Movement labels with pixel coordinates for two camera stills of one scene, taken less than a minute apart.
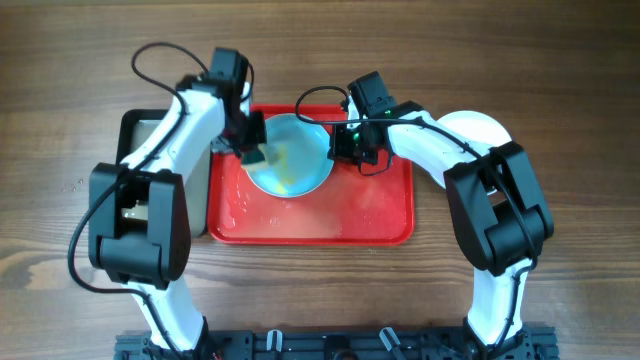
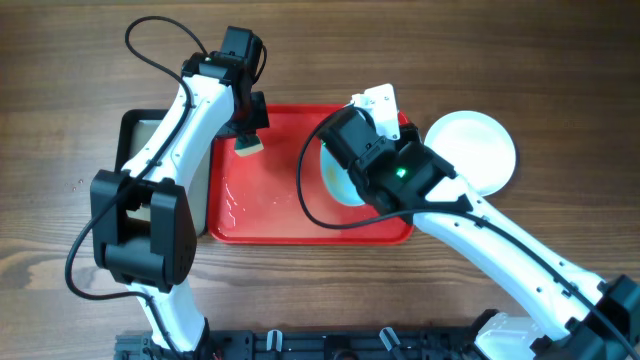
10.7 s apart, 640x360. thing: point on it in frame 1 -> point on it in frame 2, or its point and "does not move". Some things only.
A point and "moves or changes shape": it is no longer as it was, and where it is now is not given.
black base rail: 342,344 does not move
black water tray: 134,127 does not move
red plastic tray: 347,209 does not move
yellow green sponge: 275,158 moves or changes shape
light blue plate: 306,165 -> 337,178
